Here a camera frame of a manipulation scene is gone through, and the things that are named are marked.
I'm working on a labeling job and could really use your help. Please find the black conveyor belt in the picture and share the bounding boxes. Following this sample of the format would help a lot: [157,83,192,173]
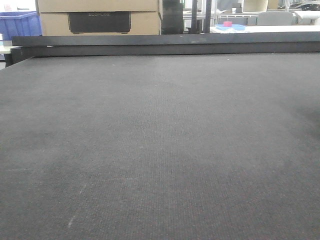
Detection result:
[0,31,320,240]

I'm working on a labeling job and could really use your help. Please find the pink small box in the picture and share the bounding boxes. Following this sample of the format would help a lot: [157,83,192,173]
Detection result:
[223,21,233,28]

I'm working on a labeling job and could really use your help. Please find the large cardboard box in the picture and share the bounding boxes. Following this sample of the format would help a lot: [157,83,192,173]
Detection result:
[36,0,163,36]

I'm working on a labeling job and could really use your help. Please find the blue flat tray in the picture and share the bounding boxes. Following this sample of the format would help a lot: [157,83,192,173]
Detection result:
[215,24,246,31]

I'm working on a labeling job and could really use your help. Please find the white background table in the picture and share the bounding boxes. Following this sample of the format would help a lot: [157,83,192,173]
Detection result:
[210,25,320,34]

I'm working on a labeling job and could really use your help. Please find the grey office chair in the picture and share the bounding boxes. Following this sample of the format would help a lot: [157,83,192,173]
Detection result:
[257,11,293,26]

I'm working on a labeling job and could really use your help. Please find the blue plastic crate on table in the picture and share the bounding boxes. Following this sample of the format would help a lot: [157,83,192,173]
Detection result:
[0,11,42,41]

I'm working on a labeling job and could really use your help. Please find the black shelf post left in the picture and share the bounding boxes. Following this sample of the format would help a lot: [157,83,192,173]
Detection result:
[188,0,198,34]

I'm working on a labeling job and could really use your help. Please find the black shelf post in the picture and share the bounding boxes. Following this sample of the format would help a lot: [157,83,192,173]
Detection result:
[188,0,198,34]
[203,0,212,34]

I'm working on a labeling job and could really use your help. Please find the black shelf post right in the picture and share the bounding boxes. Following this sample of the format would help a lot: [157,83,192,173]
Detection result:
[203,0,212,34]

